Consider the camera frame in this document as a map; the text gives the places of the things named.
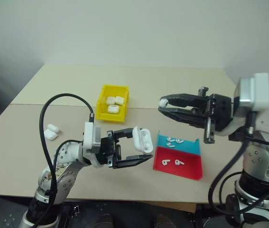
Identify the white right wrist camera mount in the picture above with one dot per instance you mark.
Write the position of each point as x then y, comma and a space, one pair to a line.
260, 92

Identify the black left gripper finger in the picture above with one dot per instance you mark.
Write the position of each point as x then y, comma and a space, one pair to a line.
132, 160
124, 132

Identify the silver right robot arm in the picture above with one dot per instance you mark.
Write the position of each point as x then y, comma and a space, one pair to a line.
264, 123

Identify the red plastic tray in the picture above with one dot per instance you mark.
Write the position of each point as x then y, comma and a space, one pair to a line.
188, 168

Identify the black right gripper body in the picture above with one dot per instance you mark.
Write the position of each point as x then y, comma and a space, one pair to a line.
220, 111

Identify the closed white earbud case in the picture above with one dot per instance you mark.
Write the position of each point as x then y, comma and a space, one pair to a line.
53, 127
50, 135
110, 100
119, 100
113, 109

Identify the yellow plastic bin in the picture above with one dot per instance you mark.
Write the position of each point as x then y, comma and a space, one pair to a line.
101, 114

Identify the white earbud case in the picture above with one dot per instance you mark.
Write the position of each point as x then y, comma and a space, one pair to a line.
53, 127
113, 109
143, 141
50, 135
110, 100
119, 100

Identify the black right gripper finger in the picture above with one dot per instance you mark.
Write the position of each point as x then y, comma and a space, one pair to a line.
184, 98
184, 116

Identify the white earbud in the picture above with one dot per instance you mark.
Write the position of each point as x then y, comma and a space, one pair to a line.
168, 138
165, 162
179, 141
178, 162
169, 144
164, 103

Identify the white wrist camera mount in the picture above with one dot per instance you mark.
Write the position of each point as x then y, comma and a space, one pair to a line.
89, 135
260, 92

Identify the blue plastic tray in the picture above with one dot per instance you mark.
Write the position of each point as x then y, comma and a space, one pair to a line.
188, 147

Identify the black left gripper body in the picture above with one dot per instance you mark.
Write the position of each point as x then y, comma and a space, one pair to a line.
108, 149

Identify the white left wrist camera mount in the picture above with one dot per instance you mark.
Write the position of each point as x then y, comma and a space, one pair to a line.
89, 135

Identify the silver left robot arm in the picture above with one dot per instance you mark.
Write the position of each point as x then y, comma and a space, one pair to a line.
70, 152

